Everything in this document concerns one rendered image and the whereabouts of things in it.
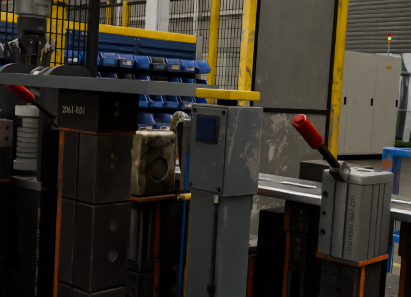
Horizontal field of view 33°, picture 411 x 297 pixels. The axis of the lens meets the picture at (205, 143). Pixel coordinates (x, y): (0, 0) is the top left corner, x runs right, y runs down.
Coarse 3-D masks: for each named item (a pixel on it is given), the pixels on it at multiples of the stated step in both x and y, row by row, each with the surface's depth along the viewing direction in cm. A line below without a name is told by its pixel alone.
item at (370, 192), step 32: (352, 192) 91; (384, 192) 94; (320, 224) 94; (352, 224) 91; (384, 224) 95; (320, 256) 95; (352, 256) 91; (384, 256) 96; (320, 288) 96; (352, 288) 92
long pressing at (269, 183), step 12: (264, 180) 126; (276, 180) 127; (288, 180) 128; (300, 180) 129; (264, 192) 115; (276, 192) 113; (288, 192) 112; (300, 192) 111; (312, 192) 114; (312, 204) 109; (396, 204) 106; (408, 204) 110; (396, 216) 99; (408, 216) 98
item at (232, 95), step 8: (200, 88) 88; (200, 96) 88; (208, 96) 87; (216, 96) 86; (224, 96) 85; (232, 96) 85; (240, 96) 86; (248, 96) 87; (256, 96) 88; (224, 104) 87; (232, 104) 88
